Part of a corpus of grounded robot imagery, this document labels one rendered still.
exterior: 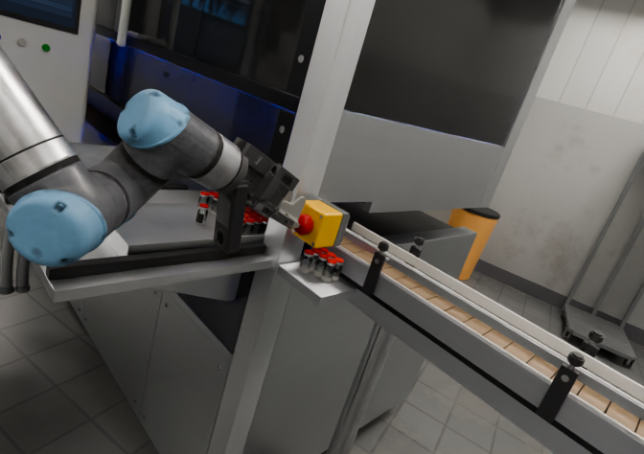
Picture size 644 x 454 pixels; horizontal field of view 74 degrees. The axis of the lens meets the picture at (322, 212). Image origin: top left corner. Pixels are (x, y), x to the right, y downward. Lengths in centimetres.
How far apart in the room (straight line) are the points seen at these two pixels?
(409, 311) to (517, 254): 336
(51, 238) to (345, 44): 57
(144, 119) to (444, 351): 60
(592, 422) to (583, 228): 340
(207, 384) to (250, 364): 20
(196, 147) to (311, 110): 32
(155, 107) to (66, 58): 110
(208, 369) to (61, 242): 77
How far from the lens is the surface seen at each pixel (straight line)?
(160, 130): 54
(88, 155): 135
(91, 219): 47
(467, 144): 134
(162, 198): 107
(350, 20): 82
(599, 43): 414
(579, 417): 77
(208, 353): 116
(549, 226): 410
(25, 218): 47
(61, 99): 165
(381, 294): 86
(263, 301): 94
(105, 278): 75
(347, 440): 110
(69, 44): 163
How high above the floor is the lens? 126
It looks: 17 degrees down
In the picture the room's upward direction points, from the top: 17 degrees clockwise
